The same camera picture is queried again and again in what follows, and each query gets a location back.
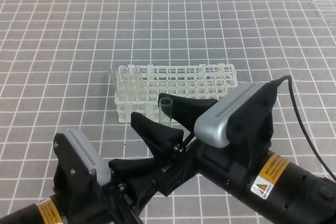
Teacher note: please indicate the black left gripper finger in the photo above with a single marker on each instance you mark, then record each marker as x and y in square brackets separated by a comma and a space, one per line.
[129, 168]

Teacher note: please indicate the clear glass test tube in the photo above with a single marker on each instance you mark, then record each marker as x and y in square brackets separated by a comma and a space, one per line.
[165, 111]

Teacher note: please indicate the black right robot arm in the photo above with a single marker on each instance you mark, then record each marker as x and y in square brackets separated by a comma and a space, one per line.
[276, 188]

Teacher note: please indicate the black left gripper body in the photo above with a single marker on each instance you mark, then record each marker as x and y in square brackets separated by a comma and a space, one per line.
[129, 192]

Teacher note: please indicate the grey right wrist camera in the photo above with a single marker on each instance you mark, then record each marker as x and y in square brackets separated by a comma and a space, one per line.
[239, 115]

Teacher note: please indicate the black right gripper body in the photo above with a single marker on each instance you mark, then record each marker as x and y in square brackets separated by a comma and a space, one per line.
[216, 164]

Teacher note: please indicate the white plastic test tube rack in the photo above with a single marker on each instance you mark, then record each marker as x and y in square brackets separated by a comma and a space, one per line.
[196, 82]

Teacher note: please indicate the clear acrylic object corner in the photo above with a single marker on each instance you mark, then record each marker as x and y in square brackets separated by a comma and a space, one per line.
[326, 10]

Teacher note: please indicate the grey grid tablecloth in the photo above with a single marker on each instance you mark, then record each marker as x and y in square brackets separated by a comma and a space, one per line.
[56, 57]

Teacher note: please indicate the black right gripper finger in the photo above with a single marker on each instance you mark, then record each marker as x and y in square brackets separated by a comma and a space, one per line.
[187, 110]
[160, 139]

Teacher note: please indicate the clear test tube far left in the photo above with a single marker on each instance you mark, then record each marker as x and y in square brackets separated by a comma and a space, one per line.
[114, 78]

